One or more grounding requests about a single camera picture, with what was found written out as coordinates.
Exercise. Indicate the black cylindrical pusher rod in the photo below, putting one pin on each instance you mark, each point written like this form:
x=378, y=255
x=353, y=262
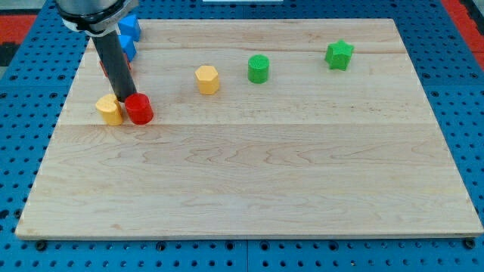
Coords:
x=111, y=54

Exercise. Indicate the green cylinder block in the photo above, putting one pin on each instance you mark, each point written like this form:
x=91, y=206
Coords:
x=258, y=67

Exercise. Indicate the green star block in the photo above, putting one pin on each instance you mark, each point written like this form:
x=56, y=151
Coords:
x=338, y=55

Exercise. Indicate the blue block upper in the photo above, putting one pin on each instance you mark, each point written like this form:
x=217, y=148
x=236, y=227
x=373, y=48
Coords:
x=129, y=26

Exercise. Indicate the yellow heart block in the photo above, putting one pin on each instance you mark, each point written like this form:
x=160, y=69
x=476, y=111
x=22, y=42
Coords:
x=110, y=110

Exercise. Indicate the blue block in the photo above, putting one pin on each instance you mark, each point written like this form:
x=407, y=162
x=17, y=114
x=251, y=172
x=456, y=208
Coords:
x=129, y=26
x=128, y=46

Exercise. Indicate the red block behind rod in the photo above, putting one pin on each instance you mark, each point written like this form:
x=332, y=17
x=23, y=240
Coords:
x=128, y=63

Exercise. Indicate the red cylinder block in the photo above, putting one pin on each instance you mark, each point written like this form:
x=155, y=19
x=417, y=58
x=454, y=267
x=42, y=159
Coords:
x=139, y=109

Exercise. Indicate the blue block lower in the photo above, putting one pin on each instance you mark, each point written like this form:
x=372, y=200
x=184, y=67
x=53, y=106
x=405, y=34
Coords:
x=128, y=46

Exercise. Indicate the yellow hexagon block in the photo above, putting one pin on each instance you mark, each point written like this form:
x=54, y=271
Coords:
x=207, y=78

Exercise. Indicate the wooden board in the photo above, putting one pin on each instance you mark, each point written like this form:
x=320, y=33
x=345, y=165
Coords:
x=310, y=154

